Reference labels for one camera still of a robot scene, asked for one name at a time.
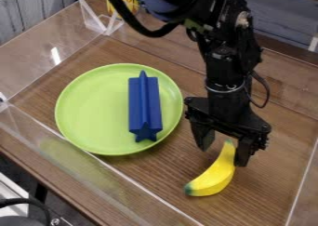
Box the black cable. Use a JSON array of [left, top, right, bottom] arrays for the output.
[[0, 197, 53, 226]]

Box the green round plate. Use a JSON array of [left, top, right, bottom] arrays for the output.
[[55, 63, 185, 156]]

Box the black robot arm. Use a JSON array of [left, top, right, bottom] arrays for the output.
[[110, 0, 272, 166]]

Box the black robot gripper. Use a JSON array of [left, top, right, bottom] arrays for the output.
[[185, 91, 272, 166]]

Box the black device with knob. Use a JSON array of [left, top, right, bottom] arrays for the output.
[[27, 196, 95, 226]]

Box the yellow toy banana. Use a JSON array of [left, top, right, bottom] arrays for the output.
[[185, 140, 236, 197]]

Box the blue star-shaped block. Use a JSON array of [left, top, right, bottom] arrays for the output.
[[129, 71, 164, 142]]

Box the yellow labelled tin can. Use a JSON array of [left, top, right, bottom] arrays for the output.
[[105, 0, 141, 19]]

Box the clear acrylic tray wall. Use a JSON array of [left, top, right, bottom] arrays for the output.
[[0, 0, 318, 226]]

